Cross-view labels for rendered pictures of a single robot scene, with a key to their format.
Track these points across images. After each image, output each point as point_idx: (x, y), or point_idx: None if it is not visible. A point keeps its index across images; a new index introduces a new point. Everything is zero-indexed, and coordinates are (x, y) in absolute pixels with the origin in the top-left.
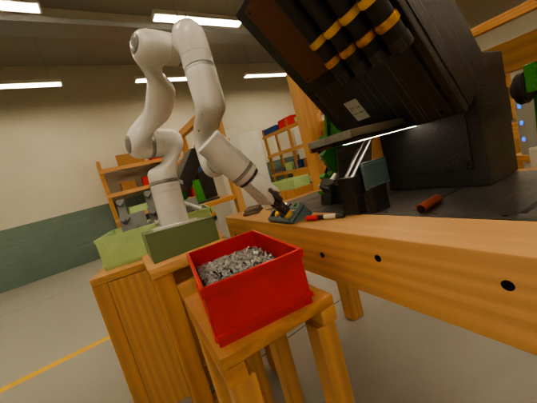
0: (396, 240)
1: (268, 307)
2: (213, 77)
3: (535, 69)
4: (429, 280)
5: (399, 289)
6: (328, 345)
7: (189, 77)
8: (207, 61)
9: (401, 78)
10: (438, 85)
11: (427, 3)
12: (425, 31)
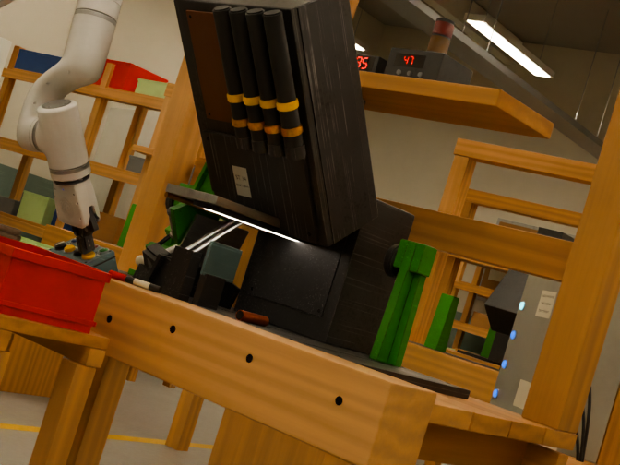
0: (198, 313)
1: (52, 306)
2: (108, 41)
3: (405, 247)
4: (205, 353)
5: (175, 363)
6: (77, 388)
7: (80, 23)
8: (113, 19)
9: (290, 180)
10: (315, 207)
11: (335, 134)
12: (320, 155)
